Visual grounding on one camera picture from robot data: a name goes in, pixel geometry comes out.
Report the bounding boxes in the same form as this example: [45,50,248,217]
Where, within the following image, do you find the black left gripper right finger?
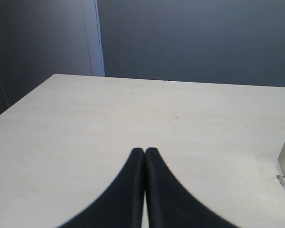
[145,147,236,228]

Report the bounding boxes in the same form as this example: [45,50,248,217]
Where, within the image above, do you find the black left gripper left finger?
[60,148,145,228]

